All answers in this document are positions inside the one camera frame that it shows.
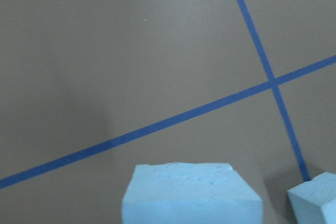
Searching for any light blue foam block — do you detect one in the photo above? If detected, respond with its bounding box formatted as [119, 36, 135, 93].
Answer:
[287, 172, 335, 224]
[121, 163, 264, 223]

